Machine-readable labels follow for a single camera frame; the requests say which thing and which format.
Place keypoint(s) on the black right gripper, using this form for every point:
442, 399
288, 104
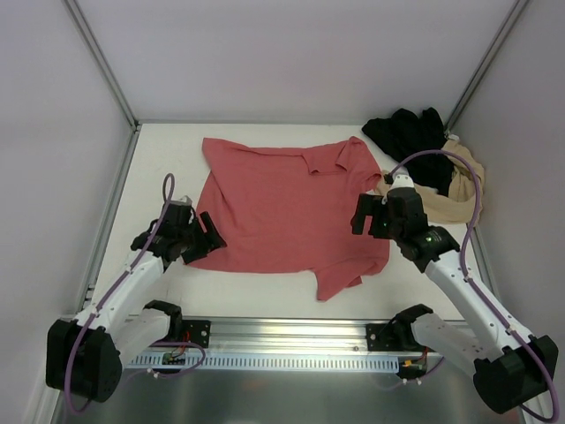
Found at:
380, 216

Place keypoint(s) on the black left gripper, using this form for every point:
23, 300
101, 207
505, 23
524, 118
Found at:
197, 241

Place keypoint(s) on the pink t shirt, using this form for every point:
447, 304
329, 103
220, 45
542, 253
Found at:
287, 210

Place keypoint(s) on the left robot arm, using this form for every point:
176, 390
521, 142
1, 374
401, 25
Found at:
86, 355

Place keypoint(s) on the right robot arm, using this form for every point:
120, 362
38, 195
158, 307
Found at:
508, 365

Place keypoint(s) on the black t shirt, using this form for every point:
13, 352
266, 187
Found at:
404, 134

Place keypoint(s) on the beige t shirt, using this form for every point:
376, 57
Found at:
458, 206

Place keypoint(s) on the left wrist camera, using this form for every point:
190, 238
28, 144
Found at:
184, 201

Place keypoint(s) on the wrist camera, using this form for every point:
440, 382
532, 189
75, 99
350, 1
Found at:
184, 201
398, 181

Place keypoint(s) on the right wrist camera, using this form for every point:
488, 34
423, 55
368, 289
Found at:
398, 181

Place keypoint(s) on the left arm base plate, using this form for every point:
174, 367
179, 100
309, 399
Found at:
196, 332

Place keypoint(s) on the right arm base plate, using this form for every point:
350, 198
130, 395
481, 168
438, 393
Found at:
391, 337

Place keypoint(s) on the aluminium front rail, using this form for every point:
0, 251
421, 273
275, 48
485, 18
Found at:
287, 335

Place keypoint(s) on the white slotted cable duct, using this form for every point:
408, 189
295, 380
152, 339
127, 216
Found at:
357, 363

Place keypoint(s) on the left aluminium frame post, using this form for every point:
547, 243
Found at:
86, 32

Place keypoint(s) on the aluminium frame post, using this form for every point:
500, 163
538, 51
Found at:
493, 50
86, 32

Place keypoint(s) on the right aluminium frame post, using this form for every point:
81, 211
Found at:
493, 50

